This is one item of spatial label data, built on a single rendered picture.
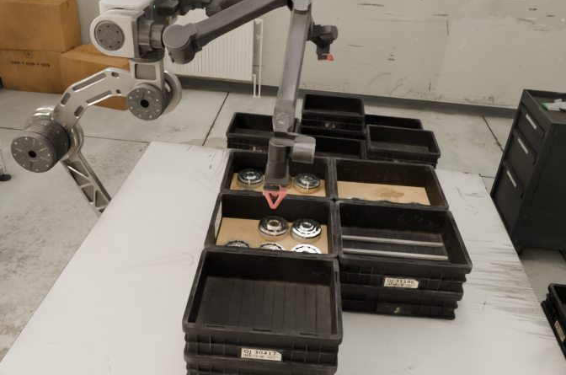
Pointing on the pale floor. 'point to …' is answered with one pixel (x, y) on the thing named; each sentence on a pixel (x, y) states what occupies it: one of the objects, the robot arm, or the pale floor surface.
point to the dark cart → (534, 174)
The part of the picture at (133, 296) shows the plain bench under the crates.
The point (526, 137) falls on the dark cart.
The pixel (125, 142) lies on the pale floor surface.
